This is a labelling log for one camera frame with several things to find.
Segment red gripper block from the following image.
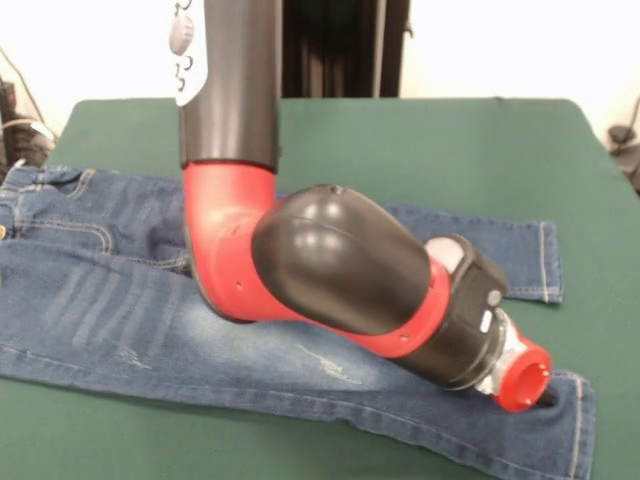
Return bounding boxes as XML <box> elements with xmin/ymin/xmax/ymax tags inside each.
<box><xmin>492</xmin><ymin>333</ymin><xmax>559</xmax><ymax>414</ymax></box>

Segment blue denim jeans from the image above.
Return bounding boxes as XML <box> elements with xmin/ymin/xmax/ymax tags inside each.
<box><xmin>0</xmin><ymin>166</ymin><xmax>597</xmax><ymax>480</ymax></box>

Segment dark green table cloth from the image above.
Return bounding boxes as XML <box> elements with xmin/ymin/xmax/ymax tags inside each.
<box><xmin>0</xmin><ymin>97</ymin><xmax>640</xmax><ymax>480</ymax></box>

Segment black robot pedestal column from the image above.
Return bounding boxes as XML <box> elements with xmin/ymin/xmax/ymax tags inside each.
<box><xmin>279</xmin><ymin>0</ymin><xmax>415</xmax><ymax>99</ymax></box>

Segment black cable bundle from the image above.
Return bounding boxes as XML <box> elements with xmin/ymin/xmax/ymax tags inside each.
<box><xmin>0</xmin><ymin>44</ymin><xmax>59</xmax><ymax>191</ymax></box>

